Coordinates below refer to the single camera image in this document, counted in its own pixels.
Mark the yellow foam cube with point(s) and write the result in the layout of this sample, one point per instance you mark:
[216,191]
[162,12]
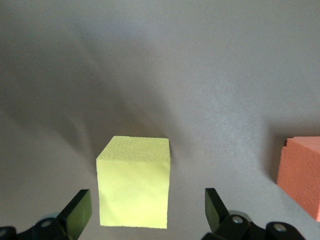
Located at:
[132,180]

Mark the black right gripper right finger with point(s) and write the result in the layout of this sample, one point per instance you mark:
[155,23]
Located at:
[215,212]

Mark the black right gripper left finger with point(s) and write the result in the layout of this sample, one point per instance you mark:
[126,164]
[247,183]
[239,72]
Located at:
[80,212]

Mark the orange foam cube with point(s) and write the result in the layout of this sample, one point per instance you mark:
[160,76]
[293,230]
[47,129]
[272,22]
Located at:
[300,175]

